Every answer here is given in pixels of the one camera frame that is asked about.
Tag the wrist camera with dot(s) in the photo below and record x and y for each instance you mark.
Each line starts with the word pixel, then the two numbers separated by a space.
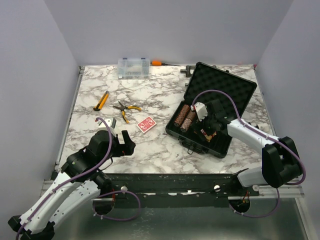
pixel 111 122
pixel 200 109

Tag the chip roll in case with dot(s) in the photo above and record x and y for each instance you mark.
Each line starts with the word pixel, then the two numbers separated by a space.
pixel 185 109

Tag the orange black chip roll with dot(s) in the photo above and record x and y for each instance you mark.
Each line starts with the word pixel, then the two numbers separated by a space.
pixel 180 118
pixel 191 115

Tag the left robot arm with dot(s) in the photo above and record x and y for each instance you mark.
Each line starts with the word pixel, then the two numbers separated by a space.
pixel 79 181

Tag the yellow utility knife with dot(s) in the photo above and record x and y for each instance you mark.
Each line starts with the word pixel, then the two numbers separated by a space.
pixel 102 101

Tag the orange blue chip roll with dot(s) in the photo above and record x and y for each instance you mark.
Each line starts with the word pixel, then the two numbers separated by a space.
pixel 186 125

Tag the yellow black pliers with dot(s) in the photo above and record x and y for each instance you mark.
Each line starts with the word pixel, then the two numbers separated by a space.
pixel 123 109

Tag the clear plastic organizer box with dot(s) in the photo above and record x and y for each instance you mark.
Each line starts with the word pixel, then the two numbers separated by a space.
pixel 133 68

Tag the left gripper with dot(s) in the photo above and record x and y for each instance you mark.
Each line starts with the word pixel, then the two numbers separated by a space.
pixel 126 149

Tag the black poker set case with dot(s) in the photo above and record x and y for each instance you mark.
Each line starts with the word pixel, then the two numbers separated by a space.
pixel 225 97

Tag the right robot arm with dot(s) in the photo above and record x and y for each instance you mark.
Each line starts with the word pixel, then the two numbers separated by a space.
pixel 280 161

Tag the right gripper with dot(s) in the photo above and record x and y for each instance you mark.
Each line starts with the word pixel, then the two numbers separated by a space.
pixel 208 116

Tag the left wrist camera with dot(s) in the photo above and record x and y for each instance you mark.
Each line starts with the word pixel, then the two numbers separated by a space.
pixel 111 122

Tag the orange handled screwdriver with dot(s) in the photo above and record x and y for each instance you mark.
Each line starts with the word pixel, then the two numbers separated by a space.
pixel 157 63

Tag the black mounting rail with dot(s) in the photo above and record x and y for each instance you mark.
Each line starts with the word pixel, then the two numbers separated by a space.
pixel 159 190

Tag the red backed card deck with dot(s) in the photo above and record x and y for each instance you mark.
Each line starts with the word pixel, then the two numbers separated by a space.
pixel 147 124

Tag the Texas Hold'em card box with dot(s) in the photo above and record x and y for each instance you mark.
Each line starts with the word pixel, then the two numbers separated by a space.
pixel 207 137

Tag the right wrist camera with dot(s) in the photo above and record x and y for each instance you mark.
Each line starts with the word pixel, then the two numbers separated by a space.
pixel 200 109

